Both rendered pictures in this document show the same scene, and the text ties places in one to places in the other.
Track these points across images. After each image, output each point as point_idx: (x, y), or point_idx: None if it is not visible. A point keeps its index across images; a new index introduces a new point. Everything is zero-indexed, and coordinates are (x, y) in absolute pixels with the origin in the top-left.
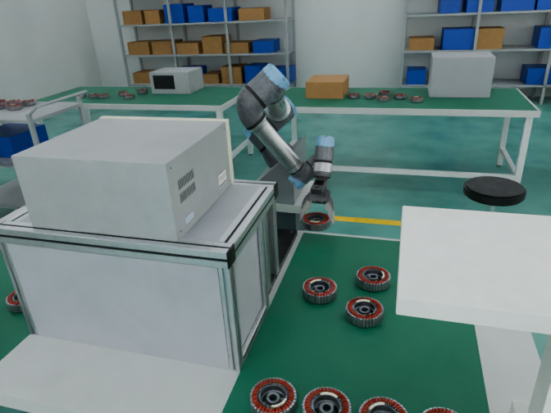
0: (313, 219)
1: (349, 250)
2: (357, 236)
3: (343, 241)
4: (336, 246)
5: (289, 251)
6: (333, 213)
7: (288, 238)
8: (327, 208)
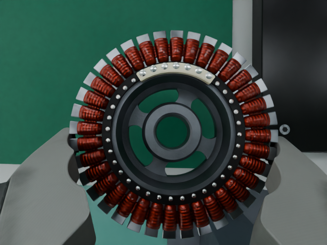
0: (191, 136)
1: (29, 58)
2: (7, 175)
3: (60, 122)
4: (81, 80)
5: (251, 18)
6: (22, 162)
7: (284, 64)
8: (58, 196)
